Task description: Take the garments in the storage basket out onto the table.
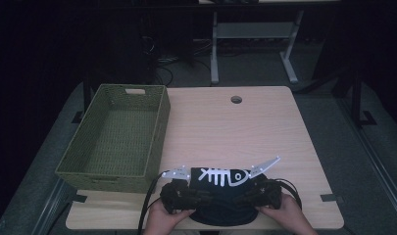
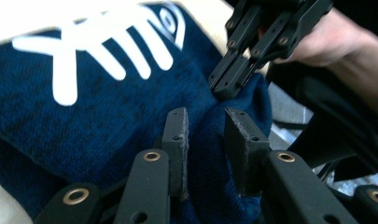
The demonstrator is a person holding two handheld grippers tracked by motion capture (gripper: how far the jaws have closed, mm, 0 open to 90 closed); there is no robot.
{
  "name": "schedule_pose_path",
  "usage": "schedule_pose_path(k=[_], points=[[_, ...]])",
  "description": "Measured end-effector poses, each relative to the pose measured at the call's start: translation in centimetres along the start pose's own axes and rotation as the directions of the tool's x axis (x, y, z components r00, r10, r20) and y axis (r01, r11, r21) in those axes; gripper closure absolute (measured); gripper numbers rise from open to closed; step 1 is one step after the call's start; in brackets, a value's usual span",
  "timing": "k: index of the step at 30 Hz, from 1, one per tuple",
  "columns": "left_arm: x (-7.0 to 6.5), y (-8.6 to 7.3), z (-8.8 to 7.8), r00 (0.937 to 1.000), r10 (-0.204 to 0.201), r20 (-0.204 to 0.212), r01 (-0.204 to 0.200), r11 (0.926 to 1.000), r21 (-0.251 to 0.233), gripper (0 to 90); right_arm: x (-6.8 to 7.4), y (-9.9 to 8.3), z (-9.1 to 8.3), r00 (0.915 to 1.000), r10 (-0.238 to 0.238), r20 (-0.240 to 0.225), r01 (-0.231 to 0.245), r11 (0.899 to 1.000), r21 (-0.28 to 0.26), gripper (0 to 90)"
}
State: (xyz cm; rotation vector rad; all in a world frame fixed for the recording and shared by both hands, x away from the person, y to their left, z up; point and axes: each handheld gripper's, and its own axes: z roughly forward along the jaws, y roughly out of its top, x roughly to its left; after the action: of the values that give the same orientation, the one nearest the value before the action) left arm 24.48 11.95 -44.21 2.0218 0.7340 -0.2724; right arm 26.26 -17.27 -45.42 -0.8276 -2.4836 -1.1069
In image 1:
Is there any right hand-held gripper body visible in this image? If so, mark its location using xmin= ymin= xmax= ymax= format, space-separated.
xmin=241 ymin=156 xmax=283 ymax=211

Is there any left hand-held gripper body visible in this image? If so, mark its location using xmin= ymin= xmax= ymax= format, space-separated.
xmin=160 ymin=165 xmax=214 ymax=215

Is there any navy shirt with white print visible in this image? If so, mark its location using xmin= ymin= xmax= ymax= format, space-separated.
xmin=186 ymin=166 xmax=263 ymax=227

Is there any green woven basket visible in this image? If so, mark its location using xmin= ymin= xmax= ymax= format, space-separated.
xmin=54 ymin=83 xmax=172 ymax=194

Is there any person's left hand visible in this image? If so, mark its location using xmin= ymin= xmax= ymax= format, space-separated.
xmin=142 ymin=199 xmax=196 ymax=235

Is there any person's right hand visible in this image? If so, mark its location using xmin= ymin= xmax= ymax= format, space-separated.
xmin=256 ymin=193 xmax=320 ymax=235

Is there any black metal stand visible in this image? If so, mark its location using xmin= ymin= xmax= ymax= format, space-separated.
xmin=348 ymin=70 xmax=378 ymax=129
xmin=71 ymin=76 xmax=93 ymax=124

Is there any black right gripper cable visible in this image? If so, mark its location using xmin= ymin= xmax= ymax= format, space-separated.
xmin=273 ymin=177 xmax=304 ymax=211

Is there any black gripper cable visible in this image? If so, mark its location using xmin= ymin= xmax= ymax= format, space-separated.
xmin=136 ymin=170 xmax=169 ymax=235
xmin=273 ymin=177 xmax=304 ymax=211

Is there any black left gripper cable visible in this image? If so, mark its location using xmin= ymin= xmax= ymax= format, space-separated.
xmin=136 ymin=170 xmax=169 ymax=235

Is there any aluminium floor rail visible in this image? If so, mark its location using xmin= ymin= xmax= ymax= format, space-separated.
xmin=336 ymin=97 xmax=397 ymax=218
xmin=31 ymin=177 xmax=74 ymax=235

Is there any bundle of floor cables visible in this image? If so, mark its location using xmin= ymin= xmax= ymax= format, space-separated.
xmin=143 ymin=35 xmax=214 ymax=87

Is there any grey metal desk frame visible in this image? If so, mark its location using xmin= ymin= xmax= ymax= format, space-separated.
xmin=210 ymin=9 xmax=306 ymax=85

